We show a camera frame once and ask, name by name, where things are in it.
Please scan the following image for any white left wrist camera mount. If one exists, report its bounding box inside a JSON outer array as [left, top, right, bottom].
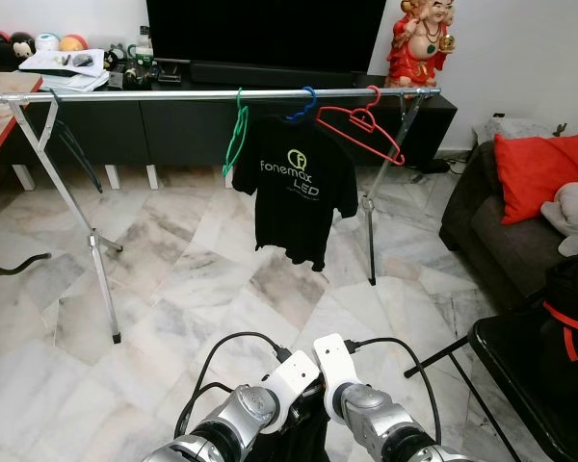
[[260, 348, 321, 424]]

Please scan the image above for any white marble side table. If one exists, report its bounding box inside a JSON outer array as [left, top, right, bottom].
[[472, 115, 569, 145]]

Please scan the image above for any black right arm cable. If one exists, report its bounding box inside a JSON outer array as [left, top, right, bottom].
[[352, 337, 442, 444]]

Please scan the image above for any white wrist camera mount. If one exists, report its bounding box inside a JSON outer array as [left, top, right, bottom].
[[313, 333, 362, 396], [260, 348, 321, 424]]

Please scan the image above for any red cushion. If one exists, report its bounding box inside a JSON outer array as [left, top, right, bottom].
[[493, 133, 578, 225]]

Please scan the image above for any red plastic hanger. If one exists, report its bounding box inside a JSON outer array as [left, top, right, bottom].
[[316, 85, 406, 167]]

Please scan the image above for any silver metal clothes rail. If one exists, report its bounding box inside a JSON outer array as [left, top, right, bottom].
[[0, 87, 442, 345]]

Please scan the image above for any black fonemax T-shirt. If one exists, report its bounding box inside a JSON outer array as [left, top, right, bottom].
[[270, 385, 343, 462], [233, 115, 360, 273]]

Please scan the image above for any white paper stack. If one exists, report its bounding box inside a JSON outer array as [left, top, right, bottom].
[[19, 48, 107, 93]]

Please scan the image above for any black soundbar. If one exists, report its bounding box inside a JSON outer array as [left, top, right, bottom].
[[188, 60, 359, 88]]

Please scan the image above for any green plastic hanger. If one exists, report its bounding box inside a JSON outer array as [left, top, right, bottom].
[[222, 89, 251, 177]]

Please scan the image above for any black TV cabinet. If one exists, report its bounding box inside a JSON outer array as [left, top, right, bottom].
[[0, 72, 459, 189]]

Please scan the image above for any black plush toy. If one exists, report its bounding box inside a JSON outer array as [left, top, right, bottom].
[[0, 29, 36, 66]]

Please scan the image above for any blue hanger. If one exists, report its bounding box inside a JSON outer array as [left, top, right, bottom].
[[284, 87, 319, 124]]

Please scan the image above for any red Buddha statue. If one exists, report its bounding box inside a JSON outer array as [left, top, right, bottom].
[[385, 0, 457, 90]]

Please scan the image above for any dark brown fabric sofa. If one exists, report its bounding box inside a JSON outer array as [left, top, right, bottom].
[[440, 140, 578, 309]]

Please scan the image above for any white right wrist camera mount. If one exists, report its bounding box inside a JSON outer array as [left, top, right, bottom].
[[313, 333, 362, 396]]

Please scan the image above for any black television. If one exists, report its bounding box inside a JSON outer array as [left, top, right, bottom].
[[144, 0, 388, 73]]

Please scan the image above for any small bottle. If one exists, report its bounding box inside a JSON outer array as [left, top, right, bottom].
[[135, 27, 155, 64]]

